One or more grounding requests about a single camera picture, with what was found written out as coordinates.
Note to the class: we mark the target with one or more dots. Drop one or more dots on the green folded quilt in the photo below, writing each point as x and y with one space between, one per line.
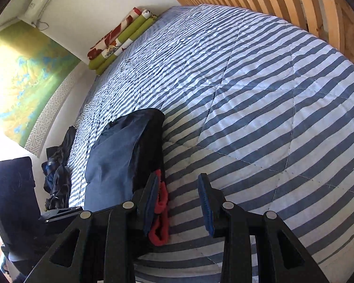
100 64

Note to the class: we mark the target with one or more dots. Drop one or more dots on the red floral folded blanket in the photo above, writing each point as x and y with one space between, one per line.
112 39

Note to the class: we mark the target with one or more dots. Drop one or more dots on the blue striped bed quilt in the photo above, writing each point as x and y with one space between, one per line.
253 109

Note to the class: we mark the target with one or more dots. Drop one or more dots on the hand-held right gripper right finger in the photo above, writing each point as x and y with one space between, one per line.
205 209

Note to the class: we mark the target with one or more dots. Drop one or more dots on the blue striped garment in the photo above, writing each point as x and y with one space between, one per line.
51 177

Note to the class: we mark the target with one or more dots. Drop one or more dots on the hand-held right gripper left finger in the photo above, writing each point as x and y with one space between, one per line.
150 203

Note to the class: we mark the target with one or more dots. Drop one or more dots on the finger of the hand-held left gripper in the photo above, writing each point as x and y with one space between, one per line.
62 214

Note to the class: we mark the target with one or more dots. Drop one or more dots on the dark grey shorts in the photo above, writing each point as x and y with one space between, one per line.
69 141

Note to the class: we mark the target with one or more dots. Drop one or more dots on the landscape painting wall hanging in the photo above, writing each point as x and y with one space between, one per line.
23 73

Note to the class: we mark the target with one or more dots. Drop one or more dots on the black jacket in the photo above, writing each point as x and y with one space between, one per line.
57 200

